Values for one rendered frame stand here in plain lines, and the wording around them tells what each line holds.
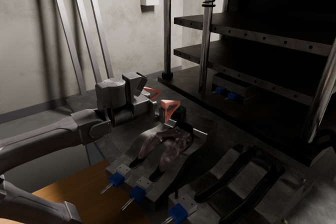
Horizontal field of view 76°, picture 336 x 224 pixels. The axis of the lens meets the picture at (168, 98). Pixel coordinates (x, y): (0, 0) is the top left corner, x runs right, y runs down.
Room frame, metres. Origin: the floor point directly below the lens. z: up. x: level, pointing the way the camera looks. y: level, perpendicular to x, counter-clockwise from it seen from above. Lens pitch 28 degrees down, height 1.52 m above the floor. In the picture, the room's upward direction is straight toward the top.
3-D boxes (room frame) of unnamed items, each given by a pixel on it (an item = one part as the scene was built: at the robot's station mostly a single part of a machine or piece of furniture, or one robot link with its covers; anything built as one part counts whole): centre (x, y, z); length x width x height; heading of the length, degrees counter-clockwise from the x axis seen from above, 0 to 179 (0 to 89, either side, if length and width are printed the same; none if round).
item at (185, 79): (1.53, -0.63, 0.75); 1.30 x 0.84 x 0.06; 37
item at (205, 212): (0.53, -0.28, 0.87); 0.50 x 0.26 x 0.14; 127
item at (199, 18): (1.56, -0.67, 1.26); 1.10 x 0.74 x 0.05; 37
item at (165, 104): (0.55, 0.01, 1.20); 0.09 x 0.07 x 0.07; 128
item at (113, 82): (0.48, 0.16, 1.24); 0.12 x 0.09 x 0.12; 128
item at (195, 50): (1.56, -0.67, 1.01); 1.10 x 0.74 x 0.05; 37
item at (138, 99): (0.54, 0.09, 1.25); 0.07 x 0.06 x 0.11; 38
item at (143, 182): (0.51, 0.11, 0.85); 0.13 x 0.05 x 0.05; 144
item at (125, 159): (0.76, 0.00, 0.85); 0.50 x 0.26 x 0.11; 144
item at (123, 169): (0.57, 0.20, 0.85); 0.13 x 0.05 x 0.05; 144
